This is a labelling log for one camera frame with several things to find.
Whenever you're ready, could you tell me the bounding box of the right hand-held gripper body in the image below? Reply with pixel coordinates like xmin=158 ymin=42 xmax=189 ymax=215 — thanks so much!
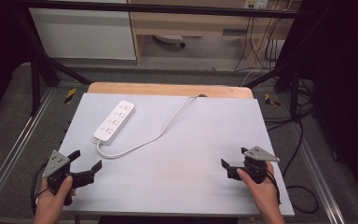
xmin=241 ymin=146 xmax=281 ymax=185

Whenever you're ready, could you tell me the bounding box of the grey chair base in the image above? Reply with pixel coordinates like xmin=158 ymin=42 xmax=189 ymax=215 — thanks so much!
xmin=153 ymin=34 xmax=187 ymax=49

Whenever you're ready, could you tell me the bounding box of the white power strip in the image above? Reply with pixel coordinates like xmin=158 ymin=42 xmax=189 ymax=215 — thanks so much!
xmin=92 ymin=100 xmax=136 ymax=146

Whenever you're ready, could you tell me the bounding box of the black floor cable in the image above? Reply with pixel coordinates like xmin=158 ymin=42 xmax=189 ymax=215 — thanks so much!
xmin=281 ymin=102 xmax=320 ymax=215

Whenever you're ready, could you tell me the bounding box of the person's right hand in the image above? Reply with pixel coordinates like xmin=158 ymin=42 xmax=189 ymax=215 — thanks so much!
xmin=236 ymin=161 xmax=282 ymax=216

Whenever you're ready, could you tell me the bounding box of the white table board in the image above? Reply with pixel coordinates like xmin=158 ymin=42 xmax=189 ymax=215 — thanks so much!
xmin=57 ymin=92 xmax=296 ymax=217

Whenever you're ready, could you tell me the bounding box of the person's left hand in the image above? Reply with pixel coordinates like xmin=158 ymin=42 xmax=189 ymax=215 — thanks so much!
xmin=33 ymin=175 xmax=77 ymax=217

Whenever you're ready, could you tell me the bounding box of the aluminium floor rail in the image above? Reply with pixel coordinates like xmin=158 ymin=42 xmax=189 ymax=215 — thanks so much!
xmin=291 ymin=122 xmax=347 ymax=224
xmin=0 ymin=88 xmax=56 ymax=213

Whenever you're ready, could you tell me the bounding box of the light wooden desk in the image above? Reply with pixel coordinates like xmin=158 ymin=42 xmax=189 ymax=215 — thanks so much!
xmin=127 ymin=0 xmax=303 ymax=67

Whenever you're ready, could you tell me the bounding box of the wooden table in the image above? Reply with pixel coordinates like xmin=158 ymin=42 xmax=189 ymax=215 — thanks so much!
xmin=87 ymin=81 xmax=255 ymax=100

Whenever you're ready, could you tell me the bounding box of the black metal frame stand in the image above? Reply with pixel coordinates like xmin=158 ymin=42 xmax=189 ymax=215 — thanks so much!
xmin=12 ymin=6 xmax=93 ymax=117
xmin=245 ymin=8 xmax=324 ymax=123

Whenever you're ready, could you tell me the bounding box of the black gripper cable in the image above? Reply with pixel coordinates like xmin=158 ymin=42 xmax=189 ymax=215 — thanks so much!
xmin=30 ymin=161 xmax=50 ymax=216
xmin=265 ymin=169 xmax=282 ymax=205

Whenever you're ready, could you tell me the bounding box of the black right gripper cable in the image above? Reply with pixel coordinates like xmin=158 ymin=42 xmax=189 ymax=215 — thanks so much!
xmin=265 ymin=169 xmax=282 ymax=205

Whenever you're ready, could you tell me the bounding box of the white power strip cable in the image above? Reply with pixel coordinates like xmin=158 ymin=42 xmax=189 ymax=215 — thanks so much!
xmin=94 ymin=94 xmax=208 ymax=160

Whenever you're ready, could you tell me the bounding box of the black metal frame bar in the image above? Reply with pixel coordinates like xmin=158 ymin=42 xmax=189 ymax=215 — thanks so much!
xmin=21 ymin=0 xmax=304 ymax=20

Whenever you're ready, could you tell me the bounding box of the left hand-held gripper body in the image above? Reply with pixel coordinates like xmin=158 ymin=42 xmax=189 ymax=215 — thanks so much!
xmin=41 ymin=149 xmax=76 ymax=207

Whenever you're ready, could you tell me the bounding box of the white cabinet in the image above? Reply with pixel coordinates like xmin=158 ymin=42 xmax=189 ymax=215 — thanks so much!
xmin=28 ymin=7 xmax=137 ymax=61

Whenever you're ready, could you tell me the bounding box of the white wall outlet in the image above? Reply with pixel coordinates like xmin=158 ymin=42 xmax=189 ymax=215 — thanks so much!
xmin=242 ymin=0 xmax=269 ymax=10

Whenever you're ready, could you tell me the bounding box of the bundle of hanging cables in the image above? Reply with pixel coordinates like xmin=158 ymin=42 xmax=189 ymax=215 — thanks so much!
xmin=233 ymin=12 xmax=291 ymax=75

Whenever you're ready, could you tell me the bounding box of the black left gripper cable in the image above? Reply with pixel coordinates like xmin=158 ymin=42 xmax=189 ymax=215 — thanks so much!
xmin=30 ymin=161 xmax=50 ymax=216

